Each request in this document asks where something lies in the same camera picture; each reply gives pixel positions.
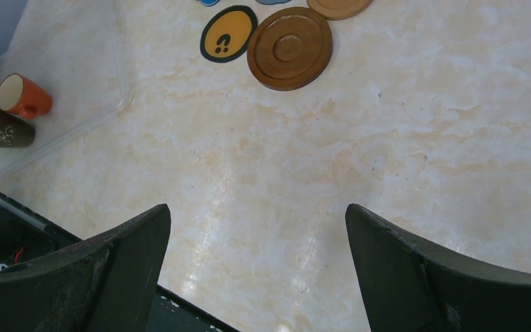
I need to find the clear plastic tray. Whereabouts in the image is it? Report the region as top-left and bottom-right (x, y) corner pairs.
(0, 1), (126, 177)

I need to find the brown paw print coaster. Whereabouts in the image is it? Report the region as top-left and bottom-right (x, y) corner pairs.
(199, 5), (258, 63)

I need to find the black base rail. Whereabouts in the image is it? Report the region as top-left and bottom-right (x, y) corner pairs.
(0, 193), (231, 331)

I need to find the brown grooved coaster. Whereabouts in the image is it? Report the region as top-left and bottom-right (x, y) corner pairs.
(247, 7), (333, 91)

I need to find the small orange cup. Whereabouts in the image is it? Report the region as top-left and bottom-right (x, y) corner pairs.
(0, 73), (53, 120)

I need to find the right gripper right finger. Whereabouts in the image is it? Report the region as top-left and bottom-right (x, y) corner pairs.
(345, 204), (531, 331)

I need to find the blue flower coaster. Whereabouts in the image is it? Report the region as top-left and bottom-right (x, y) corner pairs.
(197, 0), (220, 7)

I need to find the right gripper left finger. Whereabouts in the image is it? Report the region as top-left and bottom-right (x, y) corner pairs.
(0, 204), (171, 331)

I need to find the light wooden coaster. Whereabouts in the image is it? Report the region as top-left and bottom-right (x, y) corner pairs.
(307, 0), (373, 21)

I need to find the grey silicone coaster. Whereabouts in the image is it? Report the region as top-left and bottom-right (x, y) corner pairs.
(256, 0), (292, 6)

